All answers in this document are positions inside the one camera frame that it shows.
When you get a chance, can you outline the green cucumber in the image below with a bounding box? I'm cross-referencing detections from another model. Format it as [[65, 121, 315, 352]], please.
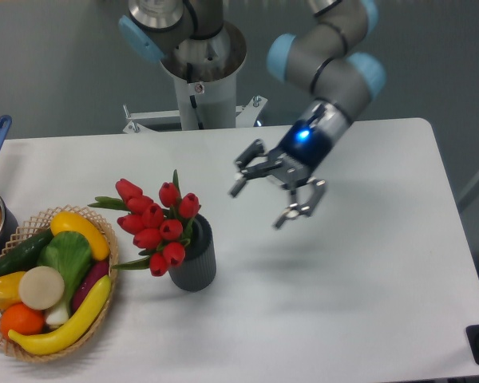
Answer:
[[0, 230, 53, 277]]

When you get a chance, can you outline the yellow bell pepper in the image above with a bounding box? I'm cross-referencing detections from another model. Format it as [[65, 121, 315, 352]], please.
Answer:
[[0, 271, 25, 310]]

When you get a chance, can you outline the orange fruit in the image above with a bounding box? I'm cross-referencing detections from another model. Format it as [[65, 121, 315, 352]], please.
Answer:
[[0, 303, 45, 339]]

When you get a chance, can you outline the yellow squash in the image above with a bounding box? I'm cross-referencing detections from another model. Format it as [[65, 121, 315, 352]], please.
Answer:
[[50, 211, 110, 261]]

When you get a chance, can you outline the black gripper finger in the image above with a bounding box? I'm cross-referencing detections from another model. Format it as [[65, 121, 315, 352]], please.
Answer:
[[228, 139, 283, 198], [271, 177, 327, 231]]

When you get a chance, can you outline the green bok choy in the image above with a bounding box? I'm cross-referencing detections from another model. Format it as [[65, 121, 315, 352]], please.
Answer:
[[38, 231, 92, 330]]

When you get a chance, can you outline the purple sweet potato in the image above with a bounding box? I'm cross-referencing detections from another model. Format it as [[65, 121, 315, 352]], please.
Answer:
[[71, 260, 109, 312]]

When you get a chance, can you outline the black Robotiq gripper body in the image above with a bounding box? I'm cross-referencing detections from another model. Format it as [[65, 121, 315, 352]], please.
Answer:
[[265, 120, 333, 190]]

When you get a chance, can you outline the dark grey ribbed vase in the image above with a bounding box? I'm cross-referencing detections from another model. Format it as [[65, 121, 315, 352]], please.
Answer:
[[169, 214, 216, 292]]

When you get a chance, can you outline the yellow banana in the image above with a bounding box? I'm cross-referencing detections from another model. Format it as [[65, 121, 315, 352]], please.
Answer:
[[8, 275, 112, 356]]

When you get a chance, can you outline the red tulip bouquet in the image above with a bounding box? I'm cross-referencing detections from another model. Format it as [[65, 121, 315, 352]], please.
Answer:
[[89, 171, 200, 277]]

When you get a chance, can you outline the beige round disc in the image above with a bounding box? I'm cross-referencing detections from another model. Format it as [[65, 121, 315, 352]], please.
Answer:
[[18, 266, 65, 310]]

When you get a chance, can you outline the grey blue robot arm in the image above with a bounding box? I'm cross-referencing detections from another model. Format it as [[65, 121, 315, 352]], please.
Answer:
[[118, 1, 386, 227]]

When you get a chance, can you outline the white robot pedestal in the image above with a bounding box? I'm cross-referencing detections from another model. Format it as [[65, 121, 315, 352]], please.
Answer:
[[161, 22, 247, 131]]

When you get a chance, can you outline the woven wicker basket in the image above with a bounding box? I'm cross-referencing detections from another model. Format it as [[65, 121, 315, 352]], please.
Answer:
[[0, 205, 118, 363]]

